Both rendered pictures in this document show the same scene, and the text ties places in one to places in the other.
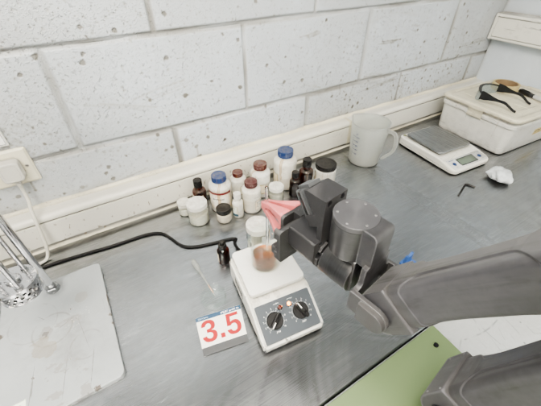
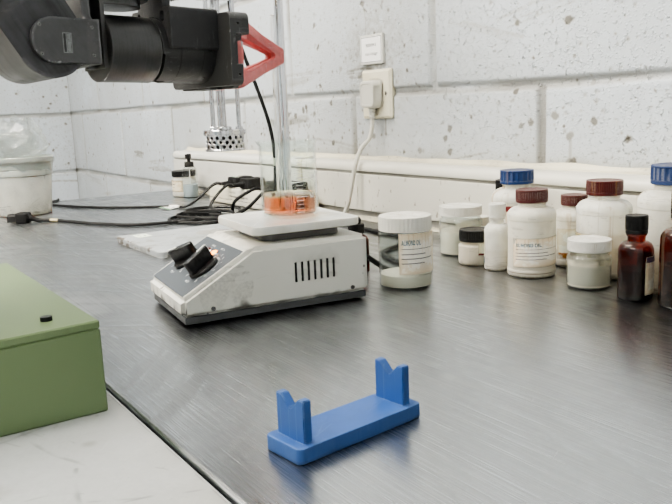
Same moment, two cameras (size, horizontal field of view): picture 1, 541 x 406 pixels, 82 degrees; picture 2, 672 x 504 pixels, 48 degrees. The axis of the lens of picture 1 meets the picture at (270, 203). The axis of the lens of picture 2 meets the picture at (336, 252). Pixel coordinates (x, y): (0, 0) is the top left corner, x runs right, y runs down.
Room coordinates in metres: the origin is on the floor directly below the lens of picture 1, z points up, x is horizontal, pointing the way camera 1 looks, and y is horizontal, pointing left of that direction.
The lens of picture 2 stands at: (0.43, -0.80, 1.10)
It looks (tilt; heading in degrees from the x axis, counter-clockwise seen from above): 11 degrees down; 88
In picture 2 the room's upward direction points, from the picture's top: 2 degrees counter-clockwise
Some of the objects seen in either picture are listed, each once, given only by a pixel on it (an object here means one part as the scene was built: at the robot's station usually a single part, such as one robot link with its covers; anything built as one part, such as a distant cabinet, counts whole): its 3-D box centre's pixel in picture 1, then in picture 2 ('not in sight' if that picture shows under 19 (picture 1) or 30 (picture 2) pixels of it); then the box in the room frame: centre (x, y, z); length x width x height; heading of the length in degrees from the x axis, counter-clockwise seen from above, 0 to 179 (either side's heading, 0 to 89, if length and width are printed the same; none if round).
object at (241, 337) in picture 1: (222, 329); not in sight; (0.30, 0.10, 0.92); 0.09 x 0.06 x 0.04; 110
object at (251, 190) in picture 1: (251, 194); (531, 231); (0.69, 0.05, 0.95); 0.06 x 0.06 x 0.10
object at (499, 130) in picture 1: (499, 113); not in sight; (1.18, -0.92, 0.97); 0.37 x 0.31 x 0.14; 118
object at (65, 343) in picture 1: (58, 334); (225, 234); (0.30, 0.42, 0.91); 0.30 x 0.20 x 0.01; 31
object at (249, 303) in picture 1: (271, 287); (266, 262); (0.39, 0.00, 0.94); 0.22 x 0.13 x 0.08; 24
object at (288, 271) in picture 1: (266, 265); (286, 219); (0.41, 0.01, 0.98); 0.12 x 0.12 x 0.01; 24
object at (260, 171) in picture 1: (260, 178); (603, 228); (0.77, 0.03, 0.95); 0.06 x 0.06 x 0.11
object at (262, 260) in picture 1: (266, 251); (286, 179); (0.42, 0.01, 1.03); 0.07 x 0.06 x 0.08; 39
